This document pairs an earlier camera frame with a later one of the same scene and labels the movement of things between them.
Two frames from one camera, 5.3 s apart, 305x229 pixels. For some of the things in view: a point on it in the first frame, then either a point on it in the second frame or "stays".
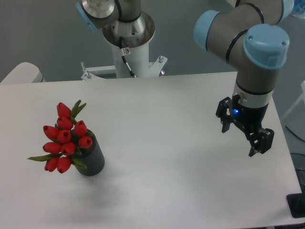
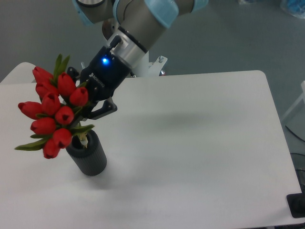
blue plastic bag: [299, 8] stays
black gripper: [260, 140] to [102, 78]
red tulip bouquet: [67, 137] to [60, 95]
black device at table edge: [296, 203] stays
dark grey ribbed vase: [93, 158] stays
